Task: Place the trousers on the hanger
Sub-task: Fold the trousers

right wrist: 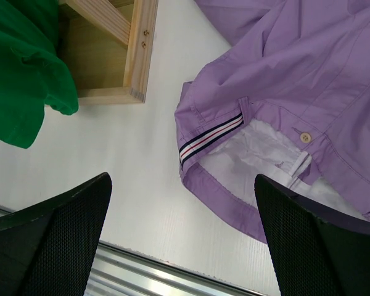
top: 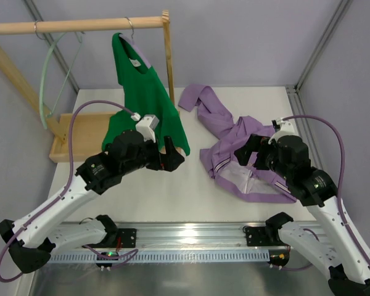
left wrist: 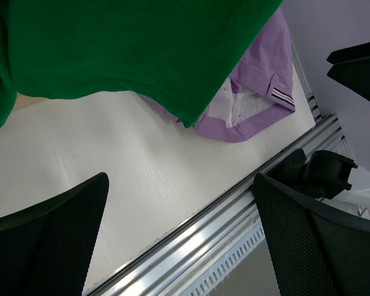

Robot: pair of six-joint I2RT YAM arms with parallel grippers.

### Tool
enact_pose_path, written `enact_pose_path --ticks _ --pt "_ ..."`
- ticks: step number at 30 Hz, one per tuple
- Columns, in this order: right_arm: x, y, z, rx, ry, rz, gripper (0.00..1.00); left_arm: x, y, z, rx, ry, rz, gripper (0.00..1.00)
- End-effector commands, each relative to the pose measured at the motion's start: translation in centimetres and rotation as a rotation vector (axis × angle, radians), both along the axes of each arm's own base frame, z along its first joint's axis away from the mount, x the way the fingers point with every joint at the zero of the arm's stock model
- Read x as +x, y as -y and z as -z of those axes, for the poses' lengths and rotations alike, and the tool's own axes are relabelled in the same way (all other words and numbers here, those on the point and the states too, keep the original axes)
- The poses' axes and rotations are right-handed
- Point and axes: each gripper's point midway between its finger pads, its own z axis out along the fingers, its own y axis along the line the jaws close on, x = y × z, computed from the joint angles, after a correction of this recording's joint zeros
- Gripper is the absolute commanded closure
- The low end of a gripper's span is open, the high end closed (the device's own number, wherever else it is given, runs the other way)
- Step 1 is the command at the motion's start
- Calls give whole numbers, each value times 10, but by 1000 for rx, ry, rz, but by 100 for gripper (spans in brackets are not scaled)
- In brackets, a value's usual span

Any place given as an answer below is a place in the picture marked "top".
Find purple trousers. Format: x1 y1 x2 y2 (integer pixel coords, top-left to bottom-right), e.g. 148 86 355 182
178 84 297 204

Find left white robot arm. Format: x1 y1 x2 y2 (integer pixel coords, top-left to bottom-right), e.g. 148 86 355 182
0 130 184 274

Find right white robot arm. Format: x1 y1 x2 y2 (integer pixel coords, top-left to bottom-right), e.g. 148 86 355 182
234 134 370 295

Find purple clothes hanger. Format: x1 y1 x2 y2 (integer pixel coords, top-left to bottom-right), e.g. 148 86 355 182
120 17 152 68

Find mint green clothes hanger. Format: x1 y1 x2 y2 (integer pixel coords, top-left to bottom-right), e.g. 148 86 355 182
33 20 86 130

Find green t-shirt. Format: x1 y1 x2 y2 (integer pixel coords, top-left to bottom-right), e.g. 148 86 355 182
112 33 191 156

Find wooden clothes rack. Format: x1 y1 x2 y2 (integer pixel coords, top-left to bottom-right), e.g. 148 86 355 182
0 10 175 163

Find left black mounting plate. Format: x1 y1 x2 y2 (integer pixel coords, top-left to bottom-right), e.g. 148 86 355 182
115 228 137 250

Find black mounting plate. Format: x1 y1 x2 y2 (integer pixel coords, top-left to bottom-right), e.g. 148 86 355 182
115 228 137 250
242 226 270 247

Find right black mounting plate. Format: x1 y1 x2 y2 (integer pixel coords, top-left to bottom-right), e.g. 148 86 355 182
242 226 270 247

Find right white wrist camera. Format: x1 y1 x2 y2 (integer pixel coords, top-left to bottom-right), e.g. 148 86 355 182
271 118 296 142

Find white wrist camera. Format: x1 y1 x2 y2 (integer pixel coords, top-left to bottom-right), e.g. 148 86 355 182
131 113 159 142
271 118 296 142

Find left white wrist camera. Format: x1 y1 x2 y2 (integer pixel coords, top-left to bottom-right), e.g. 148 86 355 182
131 113 159 142

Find aluminium frame post right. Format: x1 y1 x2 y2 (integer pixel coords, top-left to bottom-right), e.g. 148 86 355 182
285 0 353 168

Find aluminium frame post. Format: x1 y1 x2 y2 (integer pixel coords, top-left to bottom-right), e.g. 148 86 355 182
285 0 353 168
23 0 80 95

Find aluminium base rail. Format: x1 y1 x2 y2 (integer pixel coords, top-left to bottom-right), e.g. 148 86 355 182
117 222 265 249

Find slotted cable duct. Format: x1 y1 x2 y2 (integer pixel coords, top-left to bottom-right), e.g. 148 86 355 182
49 249 270 264

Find aluminium frame post left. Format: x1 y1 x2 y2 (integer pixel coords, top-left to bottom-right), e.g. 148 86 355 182
23 0 80 95

